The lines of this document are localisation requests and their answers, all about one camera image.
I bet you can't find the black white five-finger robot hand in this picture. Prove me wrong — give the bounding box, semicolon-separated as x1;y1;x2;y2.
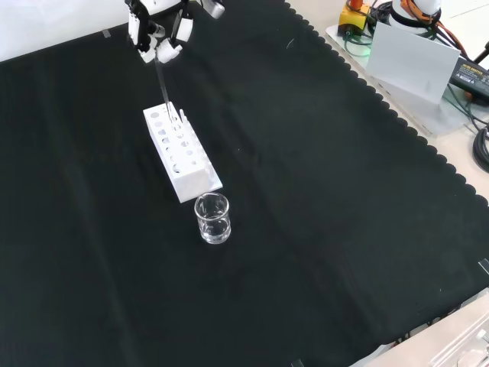
124;0;226;65

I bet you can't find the clear glass rod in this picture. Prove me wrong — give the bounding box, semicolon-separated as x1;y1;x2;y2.
153;56;171;124

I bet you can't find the white test tube rack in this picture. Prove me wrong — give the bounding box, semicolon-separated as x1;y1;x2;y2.
143;102;224;203

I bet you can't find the yellow stop button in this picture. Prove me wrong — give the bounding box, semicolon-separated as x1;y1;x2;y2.
340;0;374;31

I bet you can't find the small clear glass beaker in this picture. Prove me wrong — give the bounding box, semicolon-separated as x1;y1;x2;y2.
193;192;233;245

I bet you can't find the black bench cloth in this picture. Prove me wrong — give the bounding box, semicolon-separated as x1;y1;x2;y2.
0;0;489;367

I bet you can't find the pale board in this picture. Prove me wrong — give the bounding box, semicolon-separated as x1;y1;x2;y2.
365;22;462;106

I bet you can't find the black power adapter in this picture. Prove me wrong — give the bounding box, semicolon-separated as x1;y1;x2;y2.
448;57;489;100

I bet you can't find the clear acrylic stand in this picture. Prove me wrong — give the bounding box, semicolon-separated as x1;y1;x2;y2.
429;305;489;367

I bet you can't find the green cable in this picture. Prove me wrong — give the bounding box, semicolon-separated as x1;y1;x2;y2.
342;28;374;59

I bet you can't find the orange cable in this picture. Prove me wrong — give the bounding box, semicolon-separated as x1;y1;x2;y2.
400;0;468;55

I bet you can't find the coiled black cable bundle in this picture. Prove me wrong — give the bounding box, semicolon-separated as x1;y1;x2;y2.
472;128;489;174

